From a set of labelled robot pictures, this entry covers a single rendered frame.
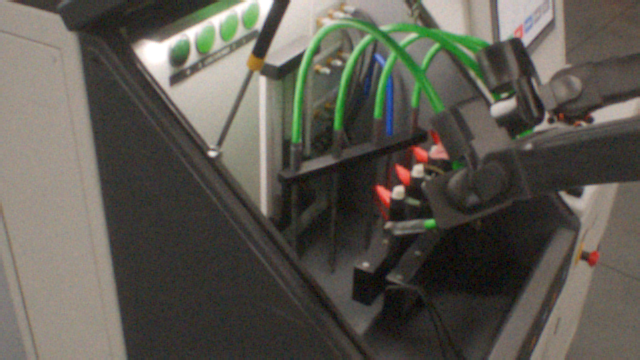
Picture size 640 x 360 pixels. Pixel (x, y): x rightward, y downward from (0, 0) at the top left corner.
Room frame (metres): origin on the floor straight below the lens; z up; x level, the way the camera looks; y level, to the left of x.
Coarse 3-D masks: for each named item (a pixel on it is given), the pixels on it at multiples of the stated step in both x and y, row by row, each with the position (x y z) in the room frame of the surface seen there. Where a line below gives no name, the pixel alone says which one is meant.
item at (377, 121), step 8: (440, 32) 1.19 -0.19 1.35; (448, 32) 1.19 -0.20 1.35; (408, 40) 1.22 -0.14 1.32; (416, 40) 1.21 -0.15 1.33; (456, 40) 1.18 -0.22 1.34; (464, 40) 1.17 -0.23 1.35; (472, 48) 1.16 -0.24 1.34; (392, 56) 1.23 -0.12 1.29; (392, 64) 1.23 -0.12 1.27; (384, 72) 1.24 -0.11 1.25; (384, 80) 1.24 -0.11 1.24; (384, 88) 1.24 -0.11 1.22; (376, 96) 1.24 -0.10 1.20; (376, 104) 1.24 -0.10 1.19; (376, 112) 1.24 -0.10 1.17; (376, 120) 1.24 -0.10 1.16; (376, 128) 1.24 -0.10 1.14; (376, 136) 1.24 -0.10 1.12; (520, 136) 1.11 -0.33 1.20; (376, 144) 1.24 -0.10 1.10
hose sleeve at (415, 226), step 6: (396, 222) 0.94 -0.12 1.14; (402, 222) 0.92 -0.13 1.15; (408, 222) 0.91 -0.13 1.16; (414, 222) 0.90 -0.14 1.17; (420, 222) 0.89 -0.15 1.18; (396, 228) 0.92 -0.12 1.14; (402, 228) 0.91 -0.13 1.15; (408, 228) 0.90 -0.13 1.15; (414, 228) 0.90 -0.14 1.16; (420, 228) 0.89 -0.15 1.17; (426, 228) 0.88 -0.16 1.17
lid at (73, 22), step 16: (64, 0) 0.88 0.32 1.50; (80, 0) 0.86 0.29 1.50; (96, 0) 0.85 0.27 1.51; (112, 0) 0.83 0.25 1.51; (128, 0) 0.82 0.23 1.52; (144, 0) 0.94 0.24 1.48; (160, 0) 1.01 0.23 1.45; (64, 16) 0.88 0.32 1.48; (80, 16) 0.86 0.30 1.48; (96, 16) 0.85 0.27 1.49
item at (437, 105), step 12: (336, 24) 1.06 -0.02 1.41; (348, 24) 1.04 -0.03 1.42; (360, 24) 1.02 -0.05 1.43; (372, 24) 1.01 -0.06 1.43; (324, 36) 1.09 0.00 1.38; (372, 36) 1.00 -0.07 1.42; (384, 36) 0.98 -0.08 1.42; (312, 48) 1.10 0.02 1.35; (396, 48) 0.96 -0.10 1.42; (408, 60) 0.94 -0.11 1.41; (300, 72) 1.13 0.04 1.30; (420, 72) 0.92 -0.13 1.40; (300, 84) 1.13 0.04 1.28; (420, 84) 0.91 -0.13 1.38; (300, 96) 1.13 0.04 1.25; (432, 96) 0.90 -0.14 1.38; (300, 108) 1.14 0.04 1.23; (444, 108) 0.89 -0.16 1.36; (300, 120) 1.14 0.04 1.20; (300, 132) 1.14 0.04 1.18; (300, 144) 1.14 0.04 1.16; (456, 168) 0.85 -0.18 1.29; (432, 228) 0.87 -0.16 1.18
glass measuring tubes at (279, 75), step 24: (288, 48) 1.24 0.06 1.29; (264, 72) 1.18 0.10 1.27; (288, 72) 1.20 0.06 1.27; (312, 72) 1.28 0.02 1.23; (264, 96) 1.18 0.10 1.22; (288, 96) 1.21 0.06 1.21; (264, 120) 1.18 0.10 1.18; (288, 120) 1.21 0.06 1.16; (264, 144) 1.18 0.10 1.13; (288, 144) 1.21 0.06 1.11; (264, 168) 1.18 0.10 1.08; (264, 192) 1.18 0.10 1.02; (288, 192) 1.22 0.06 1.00; (312, 192) 1.28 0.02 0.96; (288, 216) 1.20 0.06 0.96
